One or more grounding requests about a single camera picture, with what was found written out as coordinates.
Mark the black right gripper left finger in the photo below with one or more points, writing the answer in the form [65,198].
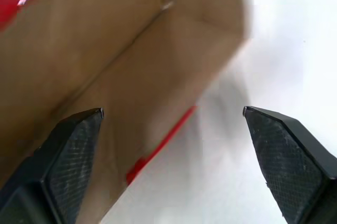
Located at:
[52,171]

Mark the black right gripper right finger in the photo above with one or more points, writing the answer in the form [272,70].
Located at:
[295,168]

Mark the brown cardboard box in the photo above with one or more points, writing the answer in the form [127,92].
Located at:
[118,63]

